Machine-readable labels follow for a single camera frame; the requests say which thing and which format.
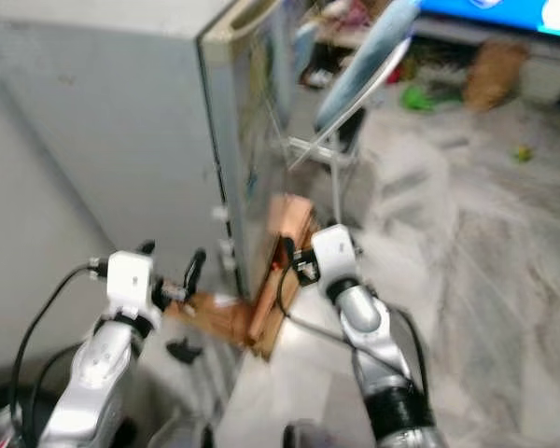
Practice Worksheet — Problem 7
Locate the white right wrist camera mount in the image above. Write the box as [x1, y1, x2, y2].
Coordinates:
[311, 223, 363, 287]

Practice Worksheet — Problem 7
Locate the white television cabinet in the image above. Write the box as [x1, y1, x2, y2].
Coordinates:
[303, 14, 560, 106]

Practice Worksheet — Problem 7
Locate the small green yellow toy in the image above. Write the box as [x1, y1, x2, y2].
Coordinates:
[512, 144, 536, 165]

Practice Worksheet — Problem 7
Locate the green plastic toy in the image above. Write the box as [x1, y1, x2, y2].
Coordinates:
[400, 83, 446, 114]

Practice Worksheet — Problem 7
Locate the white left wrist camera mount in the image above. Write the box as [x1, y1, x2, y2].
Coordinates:
[107, 249, 161, 324]

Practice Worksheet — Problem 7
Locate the grey fridge cabinet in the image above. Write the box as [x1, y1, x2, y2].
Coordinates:
[0, 0, 225, 301]

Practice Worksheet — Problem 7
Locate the metal chair with blue cushion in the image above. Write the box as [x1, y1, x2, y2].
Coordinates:
[283, 0, 423, 232]

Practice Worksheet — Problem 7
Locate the brown paper bag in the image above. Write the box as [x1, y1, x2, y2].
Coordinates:
[466, 39, 532, 114]

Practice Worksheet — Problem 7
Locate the brown wooden crate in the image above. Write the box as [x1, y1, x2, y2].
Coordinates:
[163, 192, 319, 362]

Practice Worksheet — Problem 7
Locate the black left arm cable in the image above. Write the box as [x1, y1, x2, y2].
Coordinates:
[7, 262, 111, 441]

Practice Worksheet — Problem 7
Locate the television screen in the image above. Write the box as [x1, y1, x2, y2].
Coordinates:
[416, 0, 560, 41]

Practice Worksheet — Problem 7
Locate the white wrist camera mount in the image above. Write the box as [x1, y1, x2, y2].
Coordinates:
[107, 249, 161, 324]
[311, 223, 363, 287]

